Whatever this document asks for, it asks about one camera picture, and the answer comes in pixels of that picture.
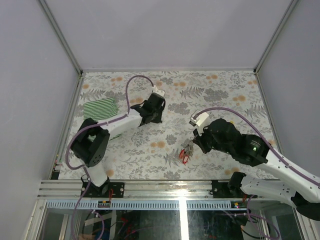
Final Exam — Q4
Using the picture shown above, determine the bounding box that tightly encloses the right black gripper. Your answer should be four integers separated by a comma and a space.
192, 122, 233, 155

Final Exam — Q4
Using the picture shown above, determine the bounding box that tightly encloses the grey red key ring holder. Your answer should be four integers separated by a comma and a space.
178, 141, 194, 165

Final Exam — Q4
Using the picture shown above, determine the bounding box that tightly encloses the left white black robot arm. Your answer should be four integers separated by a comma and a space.
65, 90, 166, 198

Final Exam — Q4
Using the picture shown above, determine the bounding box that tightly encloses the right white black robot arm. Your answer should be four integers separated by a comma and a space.
189, 117, 320, 221

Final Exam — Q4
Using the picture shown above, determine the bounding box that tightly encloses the green striped cloth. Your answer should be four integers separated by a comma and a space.
83, 97, 122, 142

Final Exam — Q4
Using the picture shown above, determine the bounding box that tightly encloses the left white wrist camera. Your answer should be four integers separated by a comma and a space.
152, 85, 165, 98

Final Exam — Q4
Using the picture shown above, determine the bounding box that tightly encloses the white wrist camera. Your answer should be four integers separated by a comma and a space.
189, 111, 211, 135
152, 85, 165, 98

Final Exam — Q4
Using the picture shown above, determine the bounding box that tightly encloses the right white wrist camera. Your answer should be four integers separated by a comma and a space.
189, 111, 211, 135

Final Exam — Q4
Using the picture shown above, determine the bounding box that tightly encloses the aluminium front rail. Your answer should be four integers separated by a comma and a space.
37, 178, 306, 211

